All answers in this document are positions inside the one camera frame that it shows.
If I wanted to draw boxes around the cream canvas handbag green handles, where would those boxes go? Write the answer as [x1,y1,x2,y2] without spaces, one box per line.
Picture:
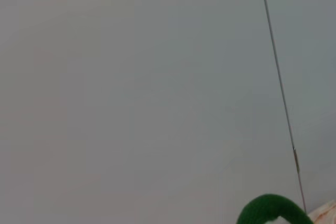
[236,194,336,224]

